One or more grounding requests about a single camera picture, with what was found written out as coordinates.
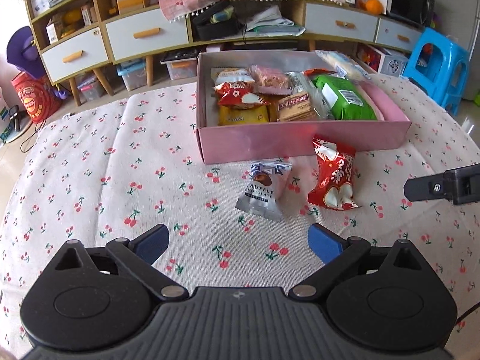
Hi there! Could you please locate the silver truffle chocolate packet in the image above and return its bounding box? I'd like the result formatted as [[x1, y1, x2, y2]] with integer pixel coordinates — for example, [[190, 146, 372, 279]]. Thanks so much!
[[235, 161, 292, 223]]

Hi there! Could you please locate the orange white biscuit packet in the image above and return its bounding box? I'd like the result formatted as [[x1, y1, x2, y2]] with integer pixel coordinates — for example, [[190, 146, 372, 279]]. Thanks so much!
[[211, 67, 255, 86]]

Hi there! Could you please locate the orange fruit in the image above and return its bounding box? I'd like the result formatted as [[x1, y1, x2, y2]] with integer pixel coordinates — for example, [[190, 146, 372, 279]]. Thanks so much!
[[364, 0, 384, 16]]

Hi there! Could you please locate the cherry print white cloth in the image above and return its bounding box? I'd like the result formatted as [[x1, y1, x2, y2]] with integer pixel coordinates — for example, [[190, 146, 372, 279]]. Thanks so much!
[[1, 75, 479, 358]]

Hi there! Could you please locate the clear wafer biscuit packet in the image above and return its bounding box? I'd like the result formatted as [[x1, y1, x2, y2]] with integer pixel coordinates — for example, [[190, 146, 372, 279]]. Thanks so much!
[[277, 92, 317, 122]]

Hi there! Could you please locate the yellow snack packet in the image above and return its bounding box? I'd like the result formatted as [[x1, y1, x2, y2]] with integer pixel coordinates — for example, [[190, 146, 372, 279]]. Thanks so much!
[[219, 106, 269, 126]]

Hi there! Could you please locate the blue plastic stool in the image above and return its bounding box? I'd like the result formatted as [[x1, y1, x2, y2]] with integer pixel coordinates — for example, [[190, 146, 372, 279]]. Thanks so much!
[[403, 28, 470, 116]]

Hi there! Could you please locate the green snack package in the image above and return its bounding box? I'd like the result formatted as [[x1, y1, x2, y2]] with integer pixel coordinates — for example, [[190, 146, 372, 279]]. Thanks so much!
[[313, 75, 377, 120]]

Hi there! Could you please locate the large red popcorn snack bag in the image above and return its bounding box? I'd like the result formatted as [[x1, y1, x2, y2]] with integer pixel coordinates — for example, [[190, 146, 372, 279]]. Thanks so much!
[[307, 136, 360, 211]]

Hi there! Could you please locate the clear plastic storage bin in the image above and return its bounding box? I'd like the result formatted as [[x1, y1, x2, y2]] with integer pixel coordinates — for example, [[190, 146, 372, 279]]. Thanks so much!
[[115, 59, 147, 91]]

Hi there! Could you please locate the white blue bread package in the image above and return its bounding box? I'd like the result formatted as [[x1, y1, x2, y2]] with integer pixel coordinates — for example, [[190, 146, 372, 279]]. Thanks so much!
[[315, 50, 371, 80]]

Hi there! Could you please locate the small red snack packet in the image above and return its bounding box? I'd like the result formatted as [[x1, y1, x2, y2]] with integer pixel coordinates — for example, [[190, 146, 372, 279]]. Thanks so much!
[[215, 81, 269, 109]]

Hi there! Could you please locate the pink wafer snack packet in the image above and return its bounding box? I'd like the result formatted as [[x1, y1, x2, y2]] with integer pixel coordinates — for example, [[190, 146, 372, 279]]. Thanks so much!
[[250, 65, 293, 96]]

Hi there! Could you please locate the black bag on shelf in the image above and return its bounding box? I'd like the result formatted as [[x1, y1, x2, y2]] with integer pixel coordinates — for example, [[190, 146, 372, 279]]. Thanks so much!
[[191, 0, 244, 41]]

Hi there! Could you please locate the pink cardboard box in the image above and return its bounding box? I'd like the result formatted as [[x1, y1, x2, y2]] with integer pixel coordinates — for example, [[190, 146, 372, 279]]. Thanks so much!
[[196, 49, 412, 164]]

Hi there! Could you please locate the purple hat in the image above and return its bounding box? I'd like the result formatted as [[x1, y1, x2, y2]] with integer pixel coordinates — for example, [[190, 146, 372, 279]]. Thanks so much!
[[7, 26, 46, 79]]

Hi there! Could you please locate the red white barcode snack packet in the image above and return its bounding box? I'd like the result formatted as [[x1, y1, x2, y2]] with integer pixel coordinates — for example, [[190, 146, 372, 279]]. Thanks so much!
[[304, 68, 335, 77]]

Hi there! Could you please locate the wooden tv cabinet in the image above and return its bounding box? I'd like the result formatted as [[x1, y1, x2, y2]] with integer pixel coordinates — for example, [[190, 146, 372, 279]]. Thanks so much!
[[24, 0, 422, 104]]

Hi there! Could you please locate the black microwave oven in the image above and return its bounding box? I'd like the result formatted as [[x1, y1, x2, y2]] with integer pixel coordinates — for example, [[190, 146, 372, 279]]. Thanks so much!
[[386, 0, 434, 27]]

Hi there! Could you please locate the red round drum container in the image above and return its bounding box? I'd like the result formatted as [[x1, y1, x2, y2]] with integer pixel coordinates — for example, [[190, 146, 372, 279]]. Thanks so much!
[[11, 72, 61, 124]]

